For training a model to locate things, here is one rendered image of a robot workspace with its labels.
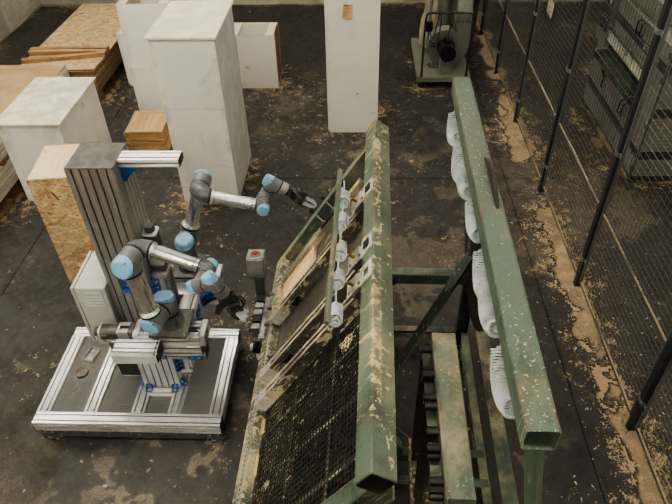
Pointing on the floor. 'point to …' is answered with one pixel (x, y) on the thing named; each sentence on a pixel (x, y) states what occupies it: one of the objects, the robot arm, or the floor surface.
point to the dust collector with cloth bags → (443, 41)
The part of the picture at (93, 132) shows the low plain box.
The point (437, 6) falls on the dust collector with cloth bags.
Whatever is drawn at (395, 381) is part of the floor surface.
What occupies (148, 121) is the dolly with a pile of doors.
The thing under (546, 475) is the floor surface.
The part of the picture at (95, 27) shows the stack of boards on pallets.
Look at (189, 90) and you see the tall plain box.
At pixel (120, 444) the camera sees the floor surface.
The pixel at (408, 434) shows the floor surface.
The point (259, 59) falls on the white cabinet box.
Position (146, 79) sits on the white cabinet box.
